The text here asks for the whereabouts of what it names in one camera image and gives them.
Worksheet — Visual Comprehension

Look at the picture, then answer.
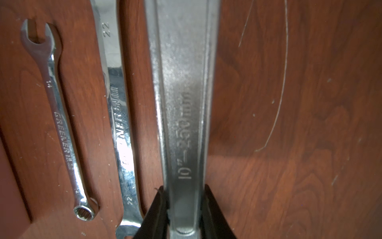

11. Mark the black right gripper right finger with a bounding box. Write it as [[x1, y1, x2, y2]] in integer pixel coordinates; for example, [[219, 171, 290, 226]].
[[201, 184, 237, 239]]

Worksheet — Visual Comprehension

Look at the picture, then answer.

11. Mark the large silver adjustable wrench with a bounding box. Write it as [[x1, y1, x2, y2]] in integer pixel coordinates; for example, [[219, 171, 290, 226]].
[[145, 1, 220, 239]]

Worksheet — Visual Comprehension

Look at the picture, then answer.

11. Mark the small silver 14 wrench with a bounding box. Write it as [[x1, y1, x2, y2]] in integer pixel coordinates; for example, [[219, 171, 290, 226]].
[[20, 19, 99, 222]]

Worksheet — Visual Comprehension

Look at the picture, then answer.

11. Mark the silver 22 combination wrench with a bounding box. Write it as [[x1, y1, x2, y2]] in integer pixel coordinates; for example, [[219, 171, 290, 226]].
[[91, 0, 143, 239]]

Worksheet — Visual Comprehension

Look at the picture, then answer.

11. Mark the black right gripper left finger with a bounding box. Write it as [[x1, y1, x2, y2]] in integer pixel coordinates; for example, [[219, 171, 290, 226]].
[[133, 186, 168, 239]]

